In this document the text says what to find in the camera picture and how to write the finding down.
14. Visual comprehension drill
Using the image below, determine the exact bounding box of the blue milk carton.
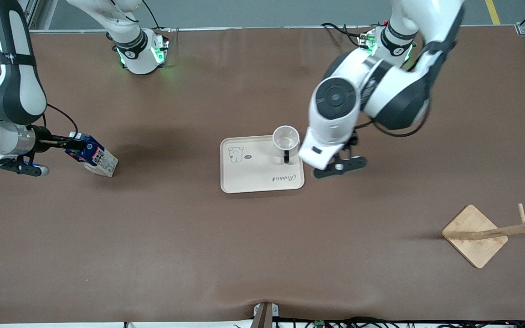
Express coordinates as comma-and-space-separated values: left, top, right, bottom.
65, 131, 119, 178

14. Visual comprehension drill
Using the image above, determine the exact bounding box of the metal table clamp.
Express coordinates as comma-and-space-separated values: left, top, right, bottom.
253, 302, 280, 328

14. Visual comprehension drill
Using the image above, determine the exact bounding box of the beige rabbit print tray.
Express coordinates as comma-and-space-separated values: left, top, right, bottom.
220, 135, 305, 194

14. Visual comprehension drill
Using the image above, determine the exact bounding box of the wooden cup stand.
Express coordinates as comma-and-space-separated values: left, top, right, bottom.
441, 203, 525, 269

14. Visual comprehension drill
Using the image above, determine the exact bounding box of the black arm base cable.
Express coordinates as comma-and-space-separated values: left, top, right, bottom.
321, 23, 365, 50
142, 0, 165, 32

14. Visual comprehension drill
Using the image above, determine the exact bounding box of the black right arm base cable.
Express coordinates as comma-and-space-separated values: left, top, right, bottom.
142, 0, 165, 32

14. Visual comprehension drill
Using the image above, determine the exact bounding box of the black left arm base cable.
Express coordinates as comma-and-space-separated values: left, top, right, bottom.
321, 23, 365, 50

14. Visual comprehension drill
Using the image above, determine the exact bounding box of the brown table cover mat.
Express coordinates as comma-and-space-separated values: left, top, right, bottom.
0, 25, 525, 325

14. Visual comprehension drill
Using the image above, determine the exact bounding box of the white smiley face cup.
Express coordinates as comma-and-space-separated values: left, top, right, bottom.
273, 125, 300, 165

